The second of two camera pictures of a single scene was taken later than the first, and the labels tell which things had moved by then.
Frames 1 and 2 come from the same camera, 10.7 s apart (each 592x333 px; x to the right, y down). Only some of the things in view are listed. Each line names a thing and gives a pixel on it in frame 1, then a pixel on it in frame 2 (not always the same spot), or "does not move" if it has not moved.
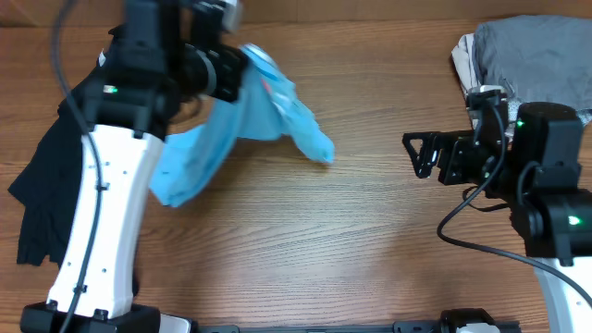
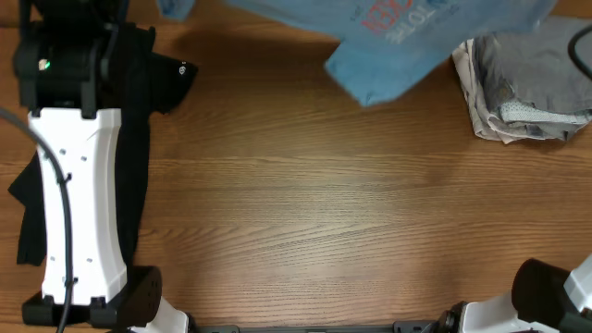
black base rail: (451, 322) does not move
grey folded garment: (543, 58) does not move
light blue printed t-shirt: (266, 107) -> (381, 47)
